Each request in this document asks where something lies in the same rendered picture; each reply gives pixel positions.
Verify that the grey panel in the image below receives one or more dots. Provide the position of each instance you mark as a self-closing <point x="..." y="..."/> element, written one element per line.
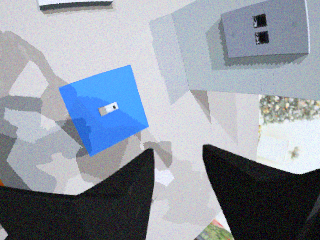
<point x="260" y="47"/>

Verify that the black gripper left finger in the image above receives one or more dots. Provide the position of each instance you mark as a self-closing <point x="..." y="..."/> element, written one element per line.
<point x="117" y="208"/>

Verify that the blue square marker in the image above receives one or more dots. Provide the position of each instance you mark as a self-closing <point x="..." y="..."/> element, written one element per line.
<point x="84" y="97"/>

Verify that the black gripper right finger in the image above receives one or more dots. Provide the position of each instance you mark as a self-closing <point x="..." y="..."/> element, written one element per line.
<point x="261" y="202"/>

